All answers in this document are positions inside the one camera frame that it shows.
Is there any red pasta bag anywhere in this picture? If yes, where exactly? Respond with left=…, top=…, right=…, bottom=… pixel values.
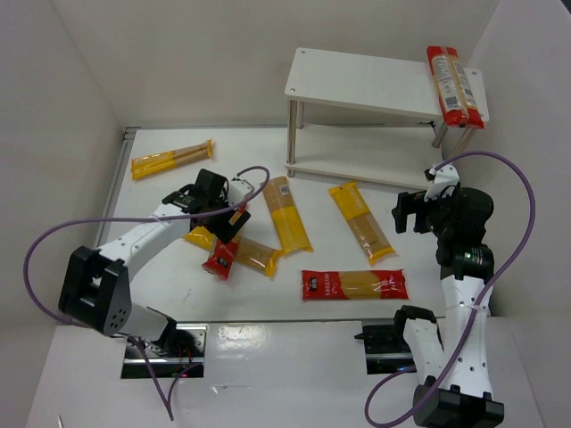
left=202, top=231, right=242, bottom=281
left=301, top=269, right=409, bottom=301
left=426, top=45, right=484, bottom=129

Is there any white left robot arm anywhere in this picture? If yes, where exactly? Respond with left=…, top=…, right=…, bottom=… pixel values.
left=58, top=169, right=255, bottom=354

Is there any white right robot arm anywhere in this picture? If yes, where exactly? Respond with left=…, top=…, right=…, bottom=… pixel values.
left=392, top=185, right=505, bottom=427

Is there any yellow pasta bag left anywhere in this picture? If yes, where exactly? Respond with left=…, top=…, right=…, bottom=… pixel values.
left=183, top=226, right=283, bottom=277

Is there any yellow pasta bag right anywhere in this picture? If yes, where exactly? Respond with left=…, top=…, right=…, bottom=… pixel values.
left=328, top=182, right=395, bottom=266

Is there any yellow pasta bag centre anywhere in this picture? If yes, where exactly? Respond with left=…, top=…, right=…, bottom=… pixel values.
left=262, top=176, right=313, bottom=255

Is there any red pasta bag front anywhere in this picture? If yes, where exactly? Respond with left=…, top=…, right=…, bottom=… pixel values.
left=301, top=269, right=409, bottom=301

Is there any white two-tier shelf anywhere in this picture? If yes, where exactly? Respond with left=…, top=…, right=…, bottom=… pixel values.
left=283, top=46, right=491, bottom=186

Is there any thin yellow pasta bag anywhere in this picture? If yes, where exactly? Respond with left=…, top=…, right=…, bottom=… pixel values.
left=131, top=139, right=213, bottom=181

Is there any red pasta bag on shelf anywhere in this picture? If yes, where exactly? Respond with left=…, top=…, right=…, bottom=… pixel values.
left=426, top=45, right=484, bottom=129

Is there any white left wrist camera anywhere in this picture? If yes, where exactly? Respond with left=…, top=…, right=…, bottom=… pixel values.
left=227, top=178, right=255, bottom=206

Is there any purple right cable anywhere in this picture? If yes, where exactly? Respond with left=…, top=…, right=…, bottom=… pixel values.
left=363, top=150, right=536, bottom=427

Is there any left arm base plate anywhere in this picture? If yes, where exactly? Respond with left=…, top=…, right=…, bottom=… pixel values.
left=120, top=324, right=208, bottom=379

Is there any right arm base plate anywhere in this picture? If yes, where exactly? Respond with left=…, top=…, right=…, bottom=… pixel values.
left=354, top=323, right=416, bottom=375

